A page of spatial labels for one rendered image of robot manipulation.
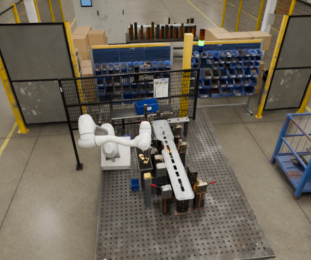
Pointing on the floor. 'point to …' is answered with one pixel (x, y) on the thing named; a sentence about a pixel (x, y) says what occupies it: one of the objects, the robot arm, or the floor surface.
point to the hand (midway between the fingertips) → (146, 157)
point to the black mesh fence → (131, 98)
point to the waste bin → (263, 84)
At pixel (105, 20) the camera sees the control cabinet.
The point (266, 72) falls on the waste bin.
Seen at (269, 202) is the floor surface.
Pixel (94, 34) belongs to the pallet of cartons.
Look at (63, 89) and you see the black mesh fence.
